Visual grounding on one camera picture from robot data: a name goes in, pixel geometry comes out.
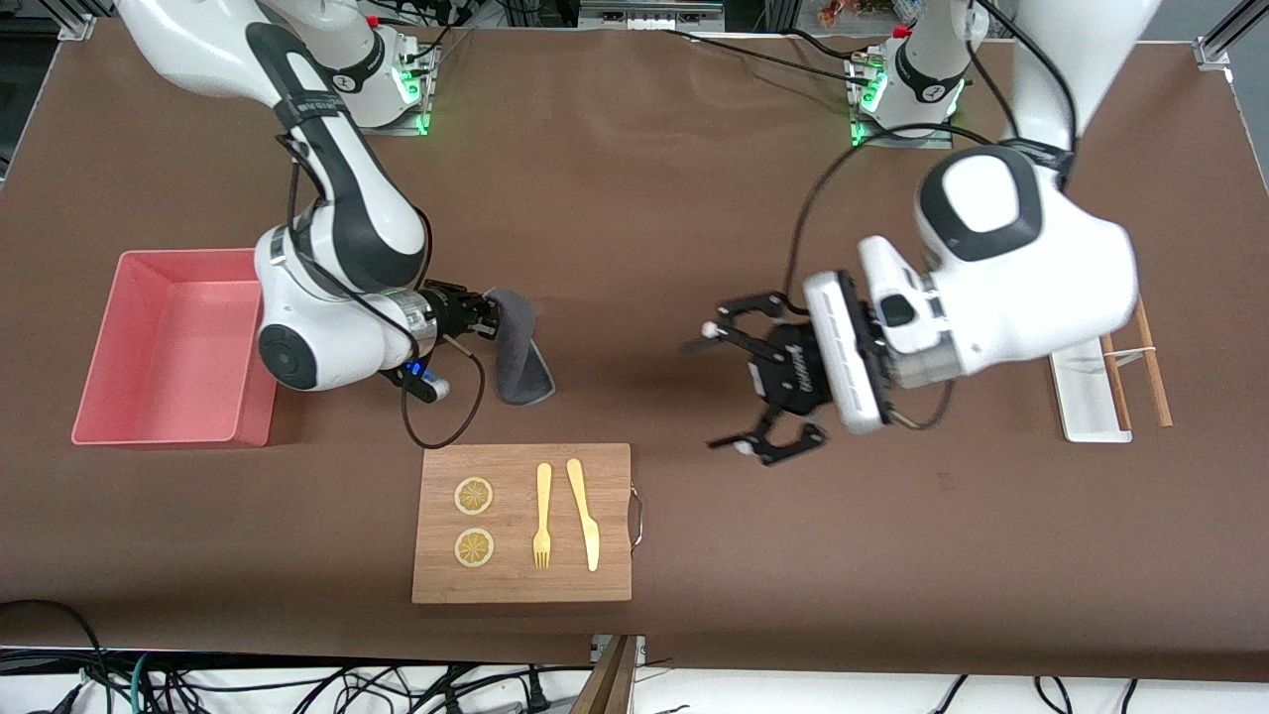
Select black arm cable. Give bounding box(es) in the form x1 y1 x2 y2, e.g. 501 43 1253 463
786 0 1077 298
278 129 489 450

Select metal table bracket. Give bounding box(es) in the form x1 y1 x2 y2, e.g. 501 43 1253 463
590 635 647 667

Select black base power cable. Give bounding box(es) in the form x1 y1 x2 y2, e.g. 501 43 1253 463
402 22 475 75

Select wooden cutting board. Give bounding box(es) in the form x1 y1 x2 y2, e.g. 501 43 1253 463
411 443 645 604

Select pink plastic bin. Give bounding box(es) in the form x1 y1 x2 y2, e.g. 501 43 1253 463
71 248 279 449

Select grey cloth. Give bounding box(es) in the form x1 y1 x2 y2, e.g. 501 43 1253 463
486 288 558 408

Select short black table cable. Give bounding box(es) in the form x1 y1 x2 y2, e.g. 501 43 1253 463
788 28 873 62

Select tangled black floor cables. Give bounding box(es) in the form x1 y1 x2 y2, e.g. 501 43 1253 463
149 662 556 714

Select wooden support beam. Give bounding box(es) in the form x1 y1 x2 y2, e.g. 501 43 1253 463
570 635 640 714

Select yellow knife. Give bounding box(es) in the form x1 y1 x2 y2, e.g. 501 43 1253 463
566 458 601 573

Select grey power strip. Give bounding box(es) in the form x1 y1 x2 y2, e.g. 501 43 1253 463
578 0 727 33

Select white rectangular tray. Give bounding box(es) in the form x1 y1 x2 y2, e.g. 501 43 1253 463
1049 342 1133 444

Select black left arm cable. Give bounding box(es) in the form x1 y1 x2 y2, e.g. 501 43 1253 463
786 0 1077 298

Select yellow fork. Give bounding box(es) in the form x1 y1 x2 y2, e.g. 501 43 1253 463
532 463 553 570

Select brown table cover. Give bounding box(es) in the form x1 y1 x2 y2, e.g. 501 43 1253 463
0 18 1269 685

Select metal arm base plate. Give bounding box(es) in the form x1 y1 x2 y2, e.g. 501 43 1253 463
850 50 956 150
327 40 434 138

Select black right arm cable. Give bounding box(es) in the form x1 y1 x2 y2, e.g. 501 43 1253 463
278 129 489 450

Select long black table cable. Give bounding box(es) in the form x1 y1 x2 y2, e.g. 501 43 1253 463
662 28 873 88

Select thick black floor cable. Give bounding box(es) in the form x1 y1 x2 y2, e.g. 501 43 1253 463
0 599 112 714

